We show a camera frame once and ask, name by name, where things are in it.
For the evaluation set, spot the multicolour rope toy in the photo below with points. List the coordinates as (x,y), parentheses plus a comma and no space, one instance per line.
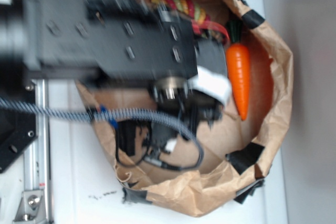
(189,11)

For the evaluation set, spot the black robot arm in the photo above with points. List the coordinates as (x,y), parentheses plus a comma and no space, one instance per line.
(179,58)

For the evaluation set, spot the aluminium extrusion rail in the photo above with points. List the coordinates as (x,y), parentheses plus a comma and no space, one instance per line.
(36,203)

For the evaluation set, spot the orange plastic carrot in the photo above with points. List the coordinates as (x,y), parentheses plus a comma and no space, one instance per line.
(238,64)

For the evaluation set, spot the brown paper bag tray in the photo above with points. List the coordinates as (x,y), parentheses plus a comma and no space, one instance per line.
(238,153)

